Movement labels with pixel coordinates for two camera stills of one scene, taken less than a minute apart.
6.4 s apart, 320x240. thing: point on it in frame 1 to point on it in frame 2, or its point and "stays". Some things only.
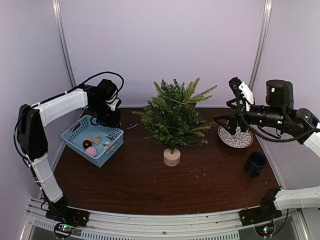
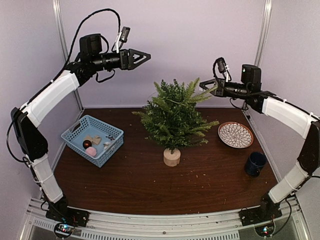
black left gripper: x=113 y=122 to x=127 y=62
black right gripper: x=232 y=118 to x=220 y=90
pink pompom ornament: x=91 y=151 stays
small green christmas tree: x=170 y=117 stays
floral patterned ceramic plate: x=240 y=139 stays
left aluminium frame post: x=56 y=5 stays
